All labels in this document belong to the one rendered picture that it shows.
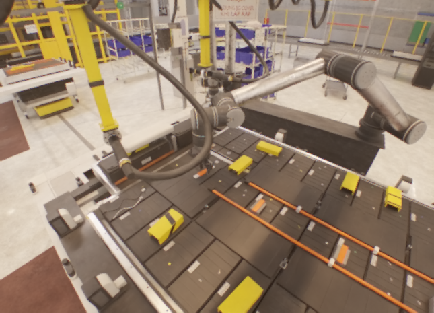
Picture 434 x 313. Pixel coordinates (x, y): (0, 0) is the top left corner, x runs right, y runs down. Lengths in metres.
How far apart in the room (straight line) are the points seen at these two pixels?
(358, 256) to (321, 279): 0.22
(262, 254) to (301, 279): 0.17
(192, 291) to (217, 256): 0.17
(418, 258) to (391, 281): 0.20
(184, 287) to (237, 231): 0.32
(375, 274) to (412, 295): 0.14
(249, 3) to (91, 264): 1.82
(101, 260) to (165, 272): 0.38
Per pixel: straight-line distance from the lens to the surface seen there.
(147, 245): 0.99
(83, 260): 1.22
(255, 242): 0.96
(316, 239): 1.05
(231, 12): 1.65
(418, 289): 1.16
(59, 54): 10.57
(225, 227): 0.98
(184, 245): 0.95
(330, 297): 0.94
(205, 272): 0.89
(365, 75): 1.30
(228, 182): 1.19
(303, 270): 0.95
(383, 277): 1.09
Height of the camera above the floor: 1.83
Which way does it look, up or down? 35 degrees down
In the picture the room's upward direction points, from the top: straight up
